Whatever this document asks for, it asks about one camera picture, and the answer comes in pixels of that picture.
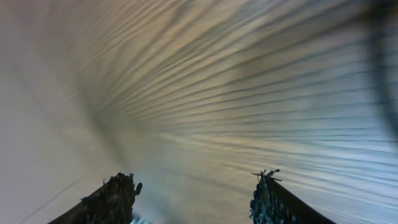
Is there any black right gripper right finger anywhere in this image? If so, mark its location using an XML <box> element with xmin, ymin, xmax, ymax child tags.
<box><xmin>249</xmin><ymin>169</ymin><xmax>335</xmax><ymax>224</ymax></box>

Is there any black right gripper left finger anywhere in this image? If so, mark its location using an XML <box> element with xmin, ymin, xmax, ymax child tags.
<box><xmin>49</xmin><ymin>173</ymin><xmax>143</xmax><ymax>224</ymax></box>

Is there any black charger cable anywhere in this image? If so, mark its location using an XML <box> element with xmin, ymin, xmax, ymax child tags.
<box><xmin>363</xmin><ymin>0</ymin><xmax>398</xmax><ymax>141</ymax></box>

